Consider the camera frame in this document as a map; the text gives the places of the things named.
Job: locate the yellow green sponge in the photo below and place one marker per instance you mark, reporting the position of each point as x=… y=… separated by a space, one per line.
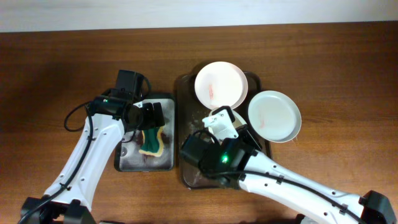
x=153 y=144

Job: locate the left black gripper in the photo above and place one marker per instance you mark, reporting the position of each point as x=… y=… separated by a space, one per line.
x=150 y=122

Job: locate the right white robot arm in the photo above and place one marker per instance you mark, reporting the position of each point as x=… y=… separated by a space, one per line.
x=231 y=160

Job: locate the white plate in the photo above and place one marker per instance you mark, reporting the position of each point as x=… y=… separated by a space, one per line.
x=223 y=123

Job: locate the brown plastic tray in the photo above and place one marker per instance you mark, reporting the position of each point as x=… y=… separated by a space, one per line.
x=190 y=112

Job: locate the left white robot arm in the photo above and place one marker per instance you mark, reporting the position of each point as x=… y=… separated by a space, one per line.
x=108 y=119

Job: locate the pink plate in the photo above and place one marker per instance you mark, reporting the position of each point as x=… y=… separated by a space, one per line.
x=221 y=84

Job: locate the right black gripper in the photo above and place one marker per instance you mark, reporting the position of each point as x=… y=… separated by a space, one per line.
x=245 y=133

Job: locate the small metal tray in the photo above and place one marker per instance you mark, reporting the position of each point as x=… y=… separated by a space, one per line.
x=127 y=156

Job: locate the pale green plate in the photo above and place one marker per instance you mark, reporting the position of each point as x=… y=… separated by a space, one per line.
x=274 y=116

